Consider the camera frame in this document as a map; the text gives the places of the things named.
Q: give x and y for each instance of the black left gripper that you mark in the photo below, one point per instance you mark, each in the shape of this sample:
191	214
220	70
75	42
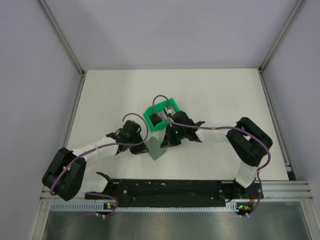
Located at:
141	149

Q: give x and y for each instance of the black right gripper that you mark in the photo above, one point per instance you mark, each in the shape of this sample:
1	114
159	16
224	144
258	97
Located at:
168	141

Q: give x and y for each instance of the sage green leather card holder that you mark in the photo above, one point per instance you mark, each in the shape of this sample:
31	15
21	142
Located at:
154	148

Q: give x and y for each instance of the green plastic card bin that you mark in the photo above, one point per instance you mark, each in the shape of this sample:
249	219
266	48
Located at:
156	123

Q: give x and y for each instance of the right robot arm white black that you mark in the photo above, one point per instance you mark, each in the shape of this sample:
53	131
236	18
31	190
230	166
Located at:
249	142

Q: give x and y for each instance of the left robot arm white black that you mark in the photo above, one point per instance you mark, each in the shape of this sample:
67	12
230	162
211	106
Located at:
76	171

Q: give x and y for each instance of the stack of cards in bin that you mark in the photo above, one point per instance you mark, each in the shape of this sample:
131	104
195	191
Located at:
166	113

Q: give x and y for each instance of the metal sheet panel front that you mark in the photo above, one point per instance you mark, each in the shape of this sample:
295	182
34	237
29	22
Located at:
271	221

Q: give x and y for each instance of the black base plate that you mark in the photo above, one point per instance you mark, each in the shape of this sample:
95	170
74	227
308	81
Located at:
178	193

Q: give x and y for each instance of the white slotted cable duct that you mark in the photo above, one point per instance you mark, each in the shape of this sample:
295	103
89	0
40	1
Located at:
102	207

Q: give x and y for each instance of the aluminium frame rail front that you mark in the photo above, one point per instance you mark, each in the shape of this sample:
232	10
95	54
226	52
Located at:
273	191

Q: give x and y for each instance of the aluminium frame post left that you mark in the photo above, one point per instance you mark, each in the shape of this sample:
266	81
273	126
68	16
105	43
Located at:
60	36

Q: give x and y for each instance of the aluminium frame post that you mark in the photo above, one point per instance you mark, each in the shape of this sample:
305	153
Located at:
60	36
294	13

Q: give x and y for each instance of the aluminium frame post right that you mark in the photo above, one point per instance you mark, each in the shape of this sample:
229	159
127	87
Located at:
294	13

